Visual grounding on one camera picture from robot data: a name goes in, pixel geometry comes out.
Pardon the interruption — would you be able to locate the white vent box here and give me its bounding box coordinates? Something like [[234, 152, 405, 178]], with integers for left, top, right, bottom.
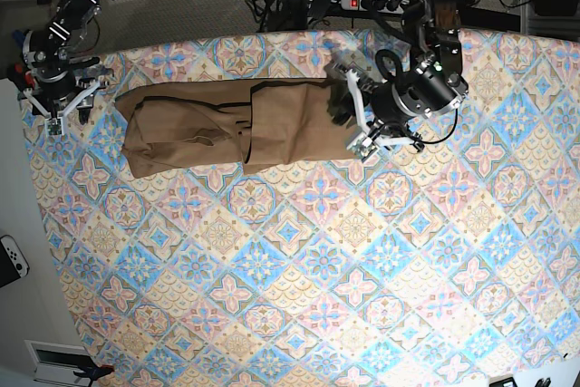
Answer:
[[24, 340, 93, 386]]

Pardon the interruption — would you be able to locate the red and black clamp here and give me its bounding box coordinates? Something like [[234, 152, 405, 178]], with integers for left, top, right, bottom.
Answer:
[[6, 63, 34, 92]]

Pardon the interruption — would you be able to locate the white power strip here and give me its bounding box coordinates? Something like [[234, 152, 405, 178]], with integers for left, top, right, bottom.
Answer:
[[339, 0, 409, 15]]

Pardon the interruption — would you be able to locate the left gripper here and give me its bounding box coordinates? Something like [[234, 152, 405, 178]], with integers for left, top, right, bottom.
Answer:
[[327, 64, 429, 151]]

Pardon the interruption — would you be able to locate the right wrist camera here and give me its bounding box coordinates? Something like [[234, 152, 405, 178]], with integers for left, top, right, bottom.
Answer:
[[44, 117, 66, 137]]

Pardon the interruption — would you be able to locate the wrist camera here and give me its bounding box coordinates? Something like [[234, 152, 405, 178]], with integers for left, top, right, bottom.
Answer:
[[44, 117, 66, 137], [346, 131, 378, 163]]

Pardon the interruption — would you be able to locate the patterned tablecloth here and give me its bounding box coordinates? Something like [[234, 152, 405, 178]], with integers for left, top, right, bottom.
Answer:
[[22, 31, 579, 386]]

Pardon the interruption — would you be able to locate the brown t-shirt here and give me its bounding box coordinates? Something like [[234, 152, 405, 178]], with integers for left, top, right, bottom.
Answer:
[[115, 79, 354, 179]]

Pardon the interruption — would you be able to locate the game console with white controller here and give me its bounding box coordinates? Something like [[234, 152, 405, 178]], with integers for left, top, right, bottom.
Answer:
[[0, 235, 30, 287]]

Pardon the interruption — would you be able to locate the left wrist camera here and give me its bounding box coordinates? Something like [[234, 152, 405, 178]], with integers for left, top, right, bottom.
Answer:
[[346, 131, 378, 163]]

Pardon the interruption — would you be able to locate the orange and black clamp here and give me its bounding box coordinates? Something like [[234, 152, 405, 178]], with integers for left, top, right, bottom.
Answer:
[[73, 365, 114, 383]]

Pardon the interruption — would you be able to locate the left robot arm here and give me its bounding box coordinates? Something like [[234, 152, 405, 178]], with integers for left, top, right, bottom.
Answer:
[[328, 0, 469, 160]]

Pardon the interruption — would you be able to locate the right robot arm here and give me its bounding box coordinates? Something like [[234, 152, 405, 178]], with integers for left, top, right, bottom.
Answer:
[[7, 0, 108, 136]]

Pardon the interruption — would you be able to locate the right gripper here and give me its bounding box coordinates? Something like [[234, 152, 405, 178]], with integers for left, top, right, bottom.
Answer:
[[21, 64, 111, 124]]

